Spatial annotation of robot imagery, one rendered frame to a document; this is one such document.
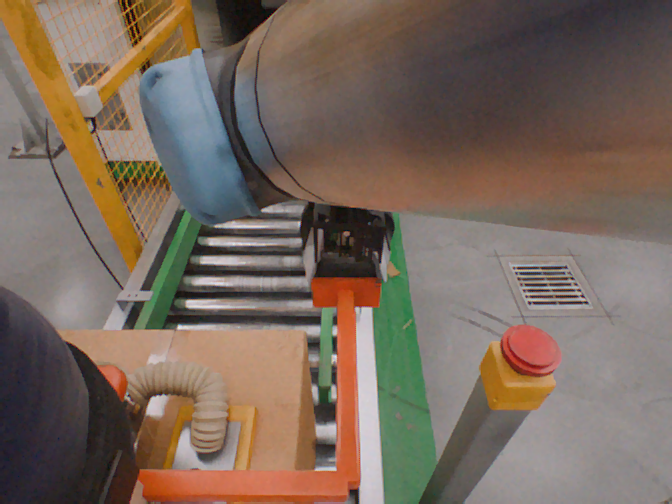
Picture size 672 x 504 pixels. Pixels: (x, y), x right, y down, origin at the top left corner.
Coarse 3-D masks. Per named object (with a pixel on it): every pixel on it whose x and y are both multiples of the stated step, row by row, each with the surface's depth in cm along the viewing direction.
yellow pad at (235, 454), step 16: (240, 416) 52; (256, 416) 53; (176, 432) 50; (240, 432) 50; (176, 448) 49; (224, 448) 48; (240, 448) 49; (176, 464) 47; (192, 464) 47; (208, 464) 47; (224, 464) 47; (240, 464) 48
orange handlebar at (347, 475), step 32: (352, 320) 47; (352, 352) 44; (352, 384) 42; (352, 416) 39; (352, 448) 37; (160, 480) 35; (192, 480) 35; (224, 480) 35; (256, 480) 35; (288, 480) 35; (320, 480) 35; (352, 480) 35
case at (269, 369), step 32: (96, 352) 61; (128, 352) 61; (160, 352) 60; (192, 352) 60; (224, 352) 60; (256, 352) 60; (288, 352) 60; (256, 384) 57; (288, 384) 57; (160, 416) 54; (288, 416) 53; (160, 448) 51; (256, 448) 51; (288, 448) 51
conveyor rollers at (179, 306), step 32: (224, 224) 144; (256, 224) 144; (288, 224) 143; (192, 256) 132; (224, 256) 132; (256, 256) 132; (288, 256) 132; (192, 288) 125; (224, 288) 125; (256, 288) 124; (288, 288) 124
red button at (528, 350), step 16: (512, 336) 52; (528, 336) 52; (544, 336) 52; (512, 352) 50; (528, 352) 50; (544, 352) 50; (560, 352) 51; (512, 368) 53; (528, 368) 49; (544, 368) 49
